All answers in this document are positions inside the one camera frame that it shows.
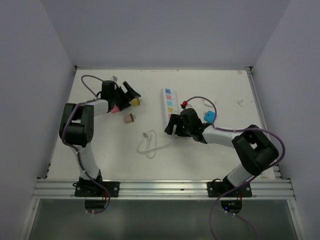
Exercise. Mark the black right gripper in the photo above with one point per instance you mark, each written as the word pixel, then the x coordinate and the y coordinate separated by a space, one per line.
pixel 176 120

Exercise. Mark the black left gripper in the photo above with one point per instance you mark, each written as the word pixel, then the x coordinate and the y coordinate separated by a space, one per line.
pixel 127 98

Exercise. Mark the yellow plug block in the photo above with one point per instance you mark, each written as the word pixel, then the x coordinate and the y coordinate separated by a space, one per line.
pixel 136 101

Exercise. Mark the pink plug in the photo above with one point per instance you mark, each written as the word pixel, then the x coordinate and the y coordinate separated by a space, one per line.
pixel 115 109

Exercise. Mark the blue plug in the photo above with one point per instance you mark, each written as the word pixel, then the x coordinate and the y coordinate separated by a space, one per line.
pixel 209 116

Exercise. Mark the brown plug block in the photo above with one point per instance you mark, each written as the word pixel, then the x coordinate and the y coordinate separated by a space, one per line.
pixel 129 118

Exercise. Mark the white power strip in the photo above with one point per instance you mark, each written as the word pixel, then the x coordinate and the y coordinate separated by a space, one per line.
pixel 169 103

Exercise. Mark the white plug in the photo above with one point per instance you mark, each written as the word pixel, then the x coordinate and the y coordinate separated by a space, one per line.
pixel 209 103

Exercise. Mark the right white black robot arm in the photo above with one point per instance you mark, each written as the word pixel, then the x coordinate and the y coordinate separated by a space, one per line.
pixel 253 148

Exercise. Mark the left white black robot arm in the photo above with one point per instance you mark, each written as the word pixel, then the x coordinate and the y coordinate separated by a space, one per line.
pixel 76 128

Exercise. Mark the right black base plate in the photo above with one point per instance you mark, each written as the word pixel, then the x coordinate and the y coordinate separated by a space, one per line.
pixel 217 188

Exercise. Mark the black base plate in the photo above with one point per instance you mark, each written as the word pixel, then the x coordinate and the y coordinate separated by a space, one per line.
pixel 217 188
pixel 88 189

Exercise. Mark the aluminium front rail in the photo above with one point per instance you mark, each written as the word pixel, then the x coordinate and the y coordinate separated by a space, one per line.
pixel 264 189

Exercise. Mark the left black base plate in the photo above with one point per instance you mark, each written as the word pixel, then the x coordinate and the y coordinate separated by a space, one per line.
pixel 88 189

